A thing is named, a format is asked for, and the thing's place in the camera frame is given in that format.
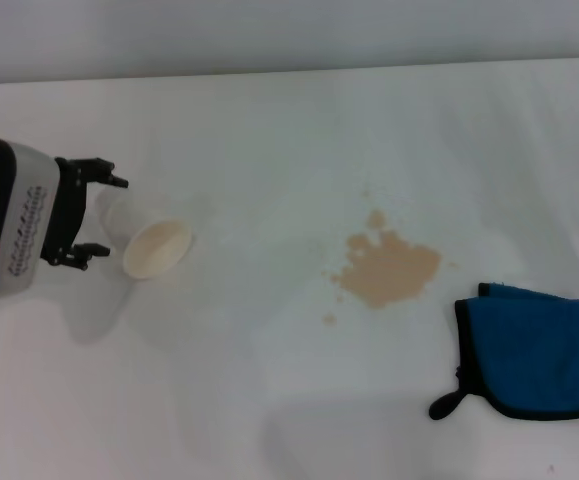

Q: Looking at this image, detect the blue rag with black trim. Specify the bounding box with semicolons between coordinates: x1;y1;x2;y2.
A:
428;282;579;421

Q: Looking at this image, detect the brown water stain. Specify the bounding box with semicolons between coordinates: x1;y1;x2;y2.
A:
321;183;463;326

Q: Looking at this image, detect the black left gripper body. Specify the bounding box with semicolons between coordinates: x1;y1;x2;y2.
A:
40;157;91;267

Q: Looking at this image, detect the white paper cup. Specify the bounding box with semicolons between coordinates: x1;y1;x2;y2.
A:
99;192;194;281

